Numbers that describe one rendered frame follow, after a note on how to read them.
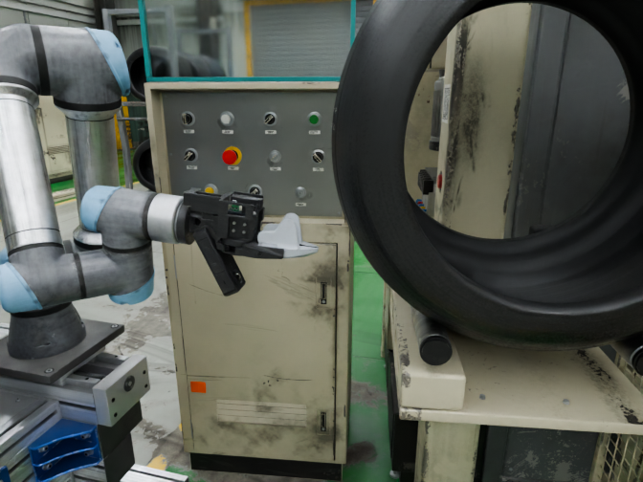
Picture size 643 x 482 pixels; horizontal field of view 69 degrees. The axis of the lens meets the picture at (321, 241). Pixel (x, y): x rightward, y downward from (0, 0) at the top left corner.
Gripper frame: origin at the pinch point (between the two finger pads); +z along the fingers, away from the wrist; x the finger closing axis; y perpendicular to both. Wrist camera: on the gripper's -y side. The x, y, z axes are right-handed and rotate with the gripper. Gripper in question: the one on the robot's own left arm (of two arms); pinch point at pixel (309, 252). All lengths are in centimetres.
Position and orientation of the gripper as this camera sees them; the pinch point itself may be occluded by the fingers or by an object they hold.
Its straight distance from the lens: 72.0
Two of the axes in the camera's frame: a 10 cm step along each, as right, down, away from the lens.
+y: 1.2, -9.4, -3.1
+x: 1.0, -3.0, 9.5
